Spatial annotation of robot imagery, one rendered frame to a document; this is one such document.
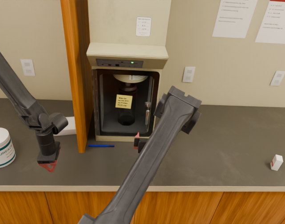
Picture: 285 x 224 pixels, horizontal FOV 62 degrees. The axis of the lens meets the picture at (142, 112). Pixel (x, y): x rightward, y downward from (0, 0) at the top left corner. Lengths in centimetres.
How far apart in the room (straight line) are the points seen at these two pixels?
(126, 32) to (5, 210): 108
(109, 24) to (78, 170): 69
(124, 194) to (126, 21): 74
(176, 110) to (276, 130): 131
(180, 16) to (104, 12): 60
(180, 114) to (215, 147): 95
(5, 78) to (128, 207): 55
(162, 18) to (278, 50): 98
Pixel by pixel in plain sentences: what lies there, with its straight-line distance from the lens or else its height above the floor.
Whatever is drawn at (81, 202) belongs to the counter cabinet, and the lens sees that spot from 134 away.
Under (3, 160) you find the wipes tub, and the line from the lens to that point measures 132.
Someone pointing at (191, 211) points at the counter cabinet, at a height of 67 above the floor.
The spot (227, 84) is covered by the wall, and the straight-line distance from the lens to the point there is 178.
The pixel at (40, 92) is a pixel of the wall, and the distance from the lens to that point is 178.
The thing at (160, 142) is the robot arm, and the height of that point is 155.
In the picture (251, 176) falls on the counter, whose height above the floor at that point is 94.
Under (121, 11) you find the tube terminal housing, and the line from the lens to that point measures 102.
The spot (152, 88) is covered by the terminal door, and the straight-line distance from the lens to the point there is 114.
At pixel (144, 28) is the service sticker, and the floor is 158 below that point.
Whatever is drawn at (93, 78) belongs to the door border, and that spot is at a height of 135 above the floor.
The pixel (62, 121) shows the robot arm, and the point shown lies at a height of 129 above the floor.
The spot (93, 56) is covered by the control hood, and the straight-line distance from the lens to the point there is 97.
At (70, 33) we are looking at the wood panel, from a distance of 97.
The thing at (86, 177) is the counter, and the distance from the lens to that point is 121.
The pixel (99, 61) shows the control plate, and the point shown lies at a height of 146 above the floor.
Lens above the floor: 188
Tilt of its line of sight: 36 degrees down
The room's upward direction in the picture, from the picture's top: 5 degrees clockwise
